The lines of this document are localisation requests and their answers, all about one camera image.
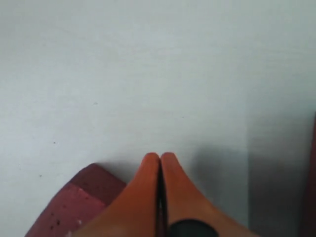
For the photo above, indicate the red brick with silver chip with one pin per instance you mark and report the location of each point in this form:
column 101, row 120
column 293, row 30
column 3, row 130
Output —
column 91, row 190

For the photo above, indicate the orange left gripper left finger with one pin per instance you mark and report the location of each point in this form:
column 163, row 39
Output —
column 134, row 212

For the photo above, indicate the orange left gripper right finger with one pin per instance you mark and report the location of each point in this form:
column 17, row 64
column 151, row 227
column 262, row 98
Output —
column 189, row 212

